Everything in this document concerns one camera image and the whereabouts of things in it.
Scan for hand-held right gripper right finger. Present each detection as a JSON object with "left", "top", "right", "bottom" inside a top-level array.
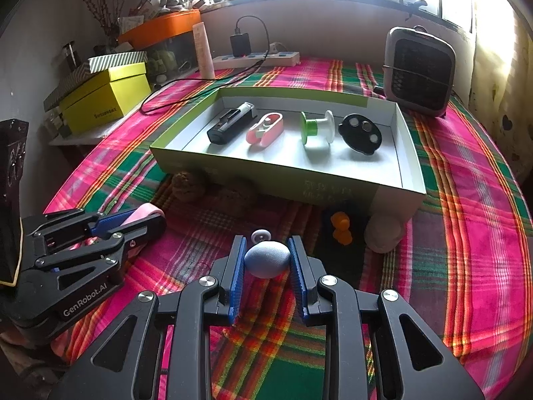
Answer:
[{"left": 287, "top": 234, "right": 486, "bottom": 400}]

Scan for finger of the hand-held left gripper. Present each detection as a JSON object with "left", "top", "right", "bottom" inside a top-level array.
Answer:
[
  {"left": 21, "top": 212, "right": 167, "bottom": 276},
  {"left": 23, "top": 206, "right": 138, "bottom": 242}
]

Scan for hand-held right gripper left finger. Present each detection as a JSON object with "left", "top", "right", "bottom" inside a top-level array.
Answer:
[{"left": 48, "top": 234, "right": 247, "bottom": 400}]

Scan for small pink clip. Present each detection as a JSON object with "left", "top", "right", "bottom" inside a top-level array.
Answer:
[{"left": 125, "top": 202, "right": 165, "bottom": 228}]

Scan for pale egg-shaped knob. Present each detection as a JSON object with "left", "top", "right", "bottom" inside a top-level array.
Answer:
[{"left": 244, "top": 229, "right": 291, "bottom": 279}]

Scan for small orange blue charm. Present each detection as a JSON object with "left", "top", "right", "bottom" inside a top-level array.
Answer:
[{"left": 325, "top": 209, "right": 354, "bottom": 246}]

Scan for brown walnut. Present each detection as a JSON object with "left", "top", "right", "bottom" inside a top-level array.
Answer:
[
  {"left": 217, "top": 177, "right": 259, "bottom": 205},
  {"left": 172, "top": 171, "right": 206, "bottom": 201}
]

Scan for small clear jar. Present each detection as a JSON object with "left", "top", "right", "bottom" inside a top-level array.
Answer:
[{"left": 364, "top": 212, "right": 406, "bottom": 254}]

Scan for shallow white green box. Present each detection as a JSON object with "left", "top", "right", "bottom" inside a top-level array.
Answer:
[{"left": 149, "top": 87, "right": 427, "bottom": 220}]

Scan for black rectangular device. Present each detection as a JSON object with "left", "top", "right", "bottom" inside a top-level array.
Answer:
[{"left": 207, "top": 102, "right": 256, "bottom": 146}]

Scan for large pink clip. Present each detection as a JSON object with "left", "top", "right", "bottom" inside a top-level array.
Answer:
[{"left": 246, "top": 112, "right": 286, "bottom": 148}]

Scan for green white spool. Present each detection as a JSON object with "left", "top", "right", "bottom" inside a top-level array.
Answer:
[{"left": 300, "top": 110, "right": 336, "bottom": 149}]

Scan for black disc with metal studs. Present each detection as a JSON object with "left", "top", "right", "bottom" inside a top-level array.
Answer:
[{"left": 338, "top": 114, "right": 384, "bottom": 155}]

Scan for white side shelf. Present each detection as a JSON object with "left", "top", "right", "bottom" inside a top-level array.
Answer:
[{"left": 48, "top": 104, "right": 146, "bottom": 146}]

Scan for person's black printed clothing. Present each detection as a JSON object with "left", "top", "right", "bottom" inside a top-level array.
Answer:
[{"left": 0, "top": 119, "right": 29, "bottom": 290}]

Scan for yellow box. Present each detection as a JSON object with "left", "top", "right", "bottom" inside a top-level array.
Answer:
[{"left": 58, "top": 62, "right": 153, "bottom": 136}]

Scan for grey patterned box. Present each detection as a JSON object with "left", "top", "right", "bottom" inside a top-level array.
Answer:
[{"left": 43, "top": 60, "right": 94, "bottom": 113}]

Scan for striped white box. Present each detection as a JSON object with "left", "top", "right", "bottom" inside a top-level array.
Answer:
[{"left": 88, "top": 51, "right": 148, "bottom": 73}]

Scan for dark jar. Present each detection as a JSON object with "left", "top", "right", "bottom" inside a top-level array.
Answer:
[{"left": 62, "top": 42, "right": 83, "bottom": 71}]

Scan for pink green plaid tablecloth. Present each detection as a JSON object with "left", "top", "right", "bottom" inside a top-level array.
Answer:
[{"left": 42, "top": 54, "right": 533, "bottom": 400}]

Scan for glass tank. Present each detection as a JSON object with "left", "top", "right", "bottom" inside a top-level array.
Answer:
[{"left": 144, "top": 35, "right": 201, "bottom": 86}]

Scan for cream tube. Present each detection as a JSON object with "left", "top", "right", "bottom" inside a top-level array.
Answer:
[{"left": 193, "top": 22, "right": 216, "bottom": 79}]

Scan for dried branches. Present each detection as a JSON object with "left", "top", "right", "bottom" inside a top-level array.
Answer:
[{"left": 73, "top": 0, "right": 126, "bottom": 38}]

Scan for white power strip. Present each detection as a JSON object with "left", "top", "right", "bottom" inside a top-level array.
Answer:
[{"left": 212, "top": 50, "right": 300, "bottom": 69}]

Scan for grey space heater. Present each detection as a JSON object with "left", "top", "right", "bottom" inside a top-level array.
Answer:
[{"left": 383, "top": 26, "right": 456, "bottom": 117}]

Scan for cream heart-print curtain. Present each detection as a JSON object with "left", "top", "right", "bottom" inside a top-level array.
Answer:
[{"left": 470, "top": 0, "right": 533, "bottom": 167}]

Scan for window latch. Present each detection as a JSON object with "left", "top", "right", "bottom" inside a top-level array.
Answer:
[{"left": 406, "top": 0, "right": 429, "bottom": 19}]

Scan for black charger with cable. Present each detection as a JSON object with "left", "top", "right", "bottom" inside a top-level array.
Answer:
[{"left": 140, "top": 15, "right": 271, "bottom": 115}]

